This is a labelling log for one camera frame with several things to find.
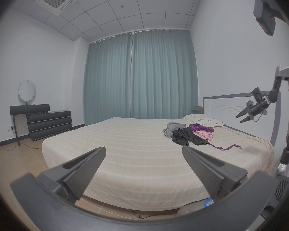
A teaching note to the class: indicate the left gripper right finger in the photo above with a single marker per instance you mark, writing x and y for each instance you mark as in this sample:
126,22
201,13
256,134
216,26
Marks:
210,174

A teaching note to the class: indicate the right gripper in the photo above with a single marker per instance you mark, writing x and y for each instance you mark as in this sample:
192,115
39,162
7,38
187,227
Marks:
259,107

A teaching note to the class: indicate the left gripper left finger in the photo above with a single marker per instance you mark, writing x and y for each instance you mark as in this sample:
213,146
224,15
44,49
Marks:
73,177

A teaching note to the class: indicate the black T-shirt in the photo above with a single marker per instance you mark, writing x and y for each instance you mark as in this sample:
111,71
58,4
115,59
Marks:
183,136

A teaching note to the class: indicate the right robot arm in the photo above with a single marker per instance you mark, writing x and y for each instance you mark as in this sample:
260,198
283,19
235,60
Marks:
275,90

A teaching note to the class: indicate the bed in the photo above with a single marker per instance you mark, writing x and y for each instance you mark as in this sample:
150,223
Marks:
134,153

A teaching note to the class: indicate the pink garment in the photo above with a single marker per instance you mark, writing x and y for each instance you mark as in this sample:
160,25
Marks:
203,135

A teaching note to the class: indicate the white printed pillow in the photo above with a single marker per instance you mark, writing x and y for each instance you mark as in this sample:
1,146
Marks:
204,119

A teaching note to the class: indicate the purple garment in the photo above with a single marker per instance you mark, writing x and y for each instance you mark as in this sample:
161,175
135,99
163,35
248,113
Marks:
200,127

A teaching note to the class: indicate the grey bedside table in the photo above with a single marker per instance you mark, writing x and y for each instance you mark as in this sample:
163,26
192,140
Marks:
197,109

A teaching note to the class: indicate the black chest of drawers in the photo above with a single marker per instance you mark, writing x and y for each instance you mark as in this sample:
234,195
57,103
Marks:
49,125

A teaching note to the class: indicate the grey garment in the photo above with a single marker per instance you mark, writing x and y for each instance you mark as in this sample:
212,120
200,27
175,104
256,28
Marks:
169,129

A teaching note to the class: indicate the black dressing table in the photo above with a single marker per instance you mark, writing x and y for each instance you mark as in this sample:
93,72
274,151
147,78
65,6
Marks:
29,109

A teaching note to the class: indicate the blue-green curtain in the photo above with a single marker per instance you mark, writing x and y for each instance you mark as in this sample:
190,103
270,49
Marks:
108,80
163,76

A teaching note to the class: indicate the round white-framed mirror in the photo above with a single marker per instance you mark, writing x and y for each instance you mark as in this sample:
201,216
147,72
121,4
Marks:
27,91

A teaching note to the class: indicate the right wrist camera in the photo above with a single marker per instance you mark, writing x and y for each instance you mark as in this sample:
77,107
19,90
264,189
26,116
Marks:
257,94

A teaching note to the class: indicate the white wall socket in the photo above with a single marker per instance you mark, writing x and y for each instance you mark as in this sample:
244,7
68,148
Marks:
10,127

